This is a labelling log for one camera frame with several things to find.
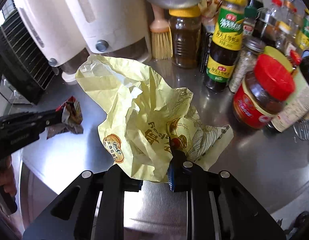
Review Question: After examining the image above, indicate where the cream dispenser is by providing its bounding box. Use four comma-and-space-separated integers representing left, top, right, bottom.
65, 0, 152, 63
14, 0, 89, 83

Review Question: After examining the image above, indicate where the person's left hand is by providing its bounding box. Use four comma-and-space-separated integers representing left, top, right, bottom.
0, 155, 17, 197

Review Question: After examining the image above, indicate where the red white snack wrapper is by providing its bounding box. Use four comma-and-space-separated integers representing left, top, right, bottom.
46, 96, 83, 139

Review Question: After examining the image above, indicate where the pale yellow paper wrapper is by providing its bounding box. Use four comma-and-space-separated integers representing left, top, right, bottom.
75, 55, 233, 183

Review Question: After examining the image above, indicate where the green label sauce bottle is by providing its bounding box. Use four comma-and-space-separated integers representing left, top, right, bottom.
205, 0, 247, 92

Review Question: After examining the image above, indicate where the cream dispenser right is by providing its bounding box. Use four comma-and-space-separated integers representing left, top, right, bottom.
65, 0, 152, 63

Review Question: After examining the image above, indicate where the yellow lid oil jar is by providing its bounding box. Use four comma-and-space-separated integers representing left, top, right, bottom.
169, 5, 201, 69

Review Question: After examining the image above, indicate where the red lid sauce jar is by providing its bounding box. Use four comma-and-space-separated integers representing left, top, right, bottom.
233, 54, 296, 129

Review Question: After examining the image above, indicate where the cream dispenser left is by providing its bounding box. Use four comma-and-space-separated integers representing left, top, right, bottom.
14, 0, 89, 83

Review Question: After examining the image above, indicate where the black toaster oven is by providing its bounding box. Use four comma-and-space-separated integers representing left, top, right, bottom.
0, 0, 55, 105

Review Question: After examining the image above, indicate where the sesame seed shaker jar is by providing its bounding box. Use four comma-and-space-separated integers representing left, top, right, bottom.
228, 36, 266, 93

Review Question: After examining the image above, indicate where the dark soy sauce bottle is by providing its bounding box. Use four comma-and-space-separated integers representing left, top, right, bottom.
266, 55, 309, 133

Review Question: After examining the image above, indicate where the wooden bristle brush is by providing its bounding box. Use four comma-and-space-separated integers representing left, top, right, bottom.
150, 4, 173, 60

